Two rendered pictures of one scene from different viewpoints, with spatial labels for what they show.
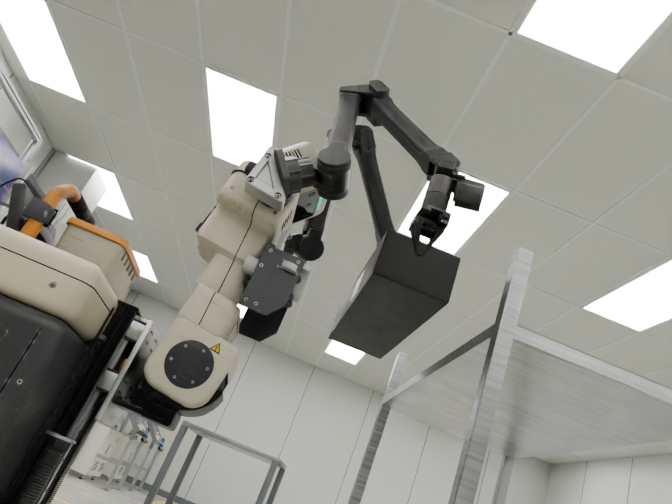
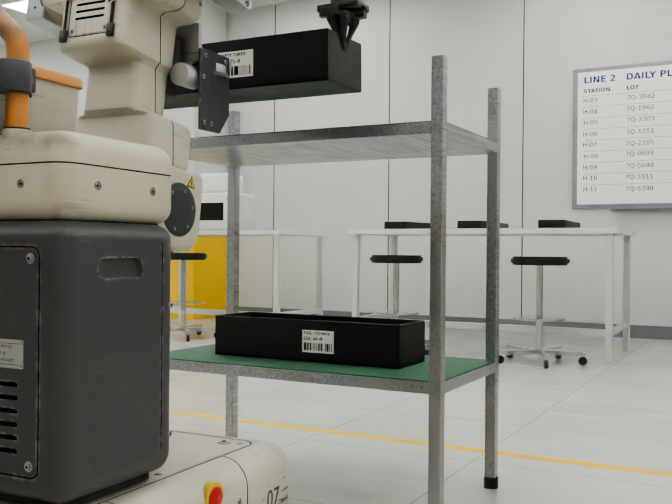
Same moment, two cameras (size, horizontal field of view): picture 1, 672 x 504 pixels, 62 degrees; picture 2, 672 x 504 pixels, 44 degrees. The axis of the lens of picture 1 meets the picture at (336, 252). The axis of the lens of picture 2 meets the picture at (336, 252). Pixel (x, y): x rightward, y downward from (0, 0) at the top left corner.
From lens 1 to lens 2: 1.48 m
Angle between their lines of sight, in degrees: 65
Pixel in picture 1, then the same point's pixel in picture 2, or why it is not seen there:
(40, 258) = (132, 164)
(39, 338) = (165, 254)
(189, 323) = not seen: hidden behind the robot
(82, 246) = (46, 105)
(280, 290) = (222, 101)
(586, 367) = (466, 139)
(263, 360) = not seen: outside the picture
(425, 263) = (348, 57)
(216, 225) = (134, 25)
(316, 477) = not seen: outside the picture
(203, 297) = (167, 130)
